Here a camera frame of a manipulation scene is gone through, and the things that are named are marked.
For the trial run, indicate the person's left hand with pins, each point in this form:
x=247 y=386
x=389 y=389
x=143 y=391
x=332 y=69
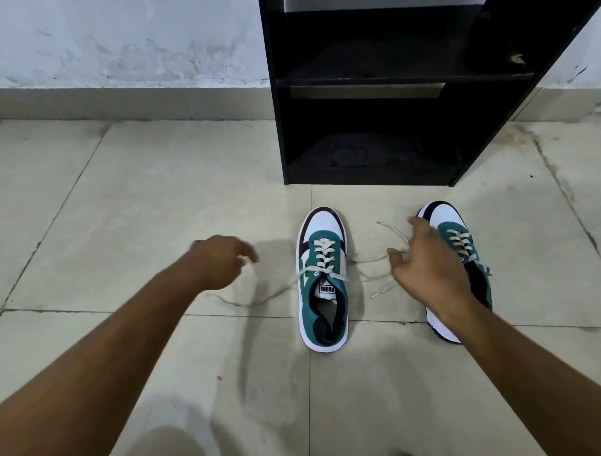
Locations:
x=217 y=263

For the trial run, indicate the person's right hand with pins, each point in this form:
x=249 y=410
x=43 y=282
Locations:
x=429 y=272

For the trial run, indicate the person's right thumb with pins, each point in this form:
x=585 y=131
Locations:
x=396 y=263

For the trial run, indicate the person's left fingers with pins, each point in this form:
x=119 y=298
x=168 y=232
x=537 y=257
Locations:
x=248 y=251

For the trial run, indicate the person's left forearm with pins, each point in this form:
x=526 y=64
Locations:
x=89 y=366

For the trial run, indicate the person's right forearm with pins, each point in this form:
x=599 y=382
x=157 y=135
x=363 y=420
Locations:
x=526 y=376

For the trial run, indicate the green white sneaker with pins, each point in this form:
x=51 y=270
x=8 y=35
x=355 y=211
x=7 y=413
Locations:
x=462 y=263
x=323 y=279

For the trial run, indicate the black wooden shoe rack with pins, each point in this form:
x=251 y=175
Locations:
x=399 y=89

